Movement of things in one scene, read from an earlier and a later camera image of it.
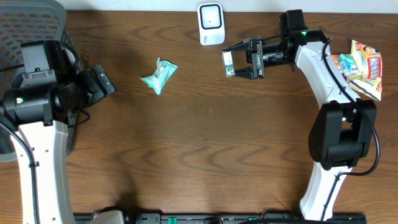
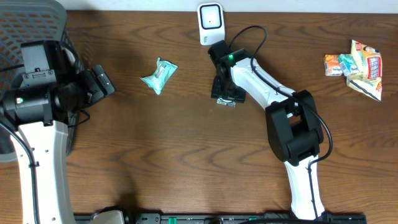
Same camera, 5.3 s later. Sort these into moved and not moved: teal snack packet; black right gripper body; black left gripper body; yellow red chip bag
Moved: black right gripper body
Not moved: black left gripper body; teal snack packet; yellow red chip bag
